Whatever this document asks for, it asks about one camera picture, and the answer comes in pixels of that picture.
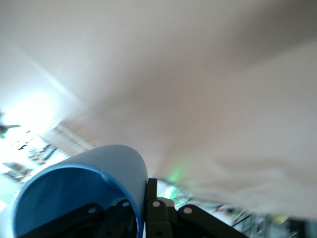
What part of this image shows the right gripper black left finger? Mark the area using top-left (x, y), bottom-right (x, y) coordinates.
top-left (32, 199), bottom-right (137, 238)

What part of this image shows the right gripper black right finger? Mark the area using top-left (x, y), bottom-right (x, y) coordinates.
top-left (145, 178), bottom-right (248, 238)

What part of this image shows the light blue plastic cup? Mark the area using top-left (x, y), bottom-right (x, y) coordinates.
top-left (11, 144), bottom-right (149, 238)

